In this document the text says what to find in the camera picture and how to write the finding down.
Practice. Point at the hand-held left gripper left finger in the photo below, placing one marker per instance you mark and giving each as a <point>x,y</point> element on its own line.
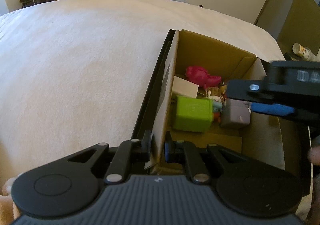
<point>147,145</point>

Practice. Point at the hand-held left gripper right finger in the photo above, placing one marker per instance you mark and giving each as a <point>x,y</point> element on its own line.
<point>168,151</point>

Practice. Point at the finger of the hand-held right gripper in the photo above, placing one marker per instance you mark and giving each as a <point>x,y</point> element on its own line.
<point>272,109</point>
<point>242,90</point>

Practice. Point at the brown-haired red figurine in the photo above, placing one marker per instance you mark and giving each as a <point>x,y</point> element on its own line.
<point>223,87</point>

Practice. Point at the grey cube toy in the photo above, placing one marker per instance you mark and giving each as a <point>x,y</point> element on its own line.
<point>235,115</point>

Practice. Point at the small colourful figurine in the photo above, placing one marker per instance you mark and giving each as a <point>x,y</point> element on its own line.
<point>216,103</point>

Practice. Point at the cardboard box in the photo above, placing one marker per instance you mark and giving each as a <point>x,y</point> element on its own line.
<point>262,140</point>

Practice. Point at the green cube toy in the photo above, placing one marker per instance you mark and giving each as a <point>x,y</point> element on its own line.
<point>192,113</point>

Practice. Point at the pink bear figurine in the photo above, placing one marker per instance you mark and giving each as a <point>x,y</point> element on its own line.
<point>197,74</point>

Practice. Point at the black tray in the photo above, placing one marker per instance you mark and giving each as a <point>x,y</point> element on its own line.
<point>150,95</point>

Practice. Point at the white charger plug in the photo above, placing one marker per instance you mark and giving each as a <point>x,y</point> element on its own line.
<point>183,86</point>

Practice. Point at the person's right hand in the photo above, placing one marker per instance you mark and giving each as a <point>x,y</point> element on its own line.
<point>314,156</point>

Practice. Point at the black side table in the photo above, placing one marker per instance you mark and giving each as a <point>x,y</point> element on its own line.
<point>291,56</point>

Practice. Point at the white printed paper cup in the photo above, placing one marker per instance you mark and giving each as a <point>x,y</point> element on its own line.
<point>301,51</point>

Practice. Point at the olive brown board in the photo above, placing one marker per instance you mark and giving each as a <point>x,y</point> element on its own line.
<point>297,14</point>

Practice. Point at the cream fleece blanket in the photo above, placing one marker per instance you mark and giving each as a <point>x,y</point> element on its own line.
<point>7,202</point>

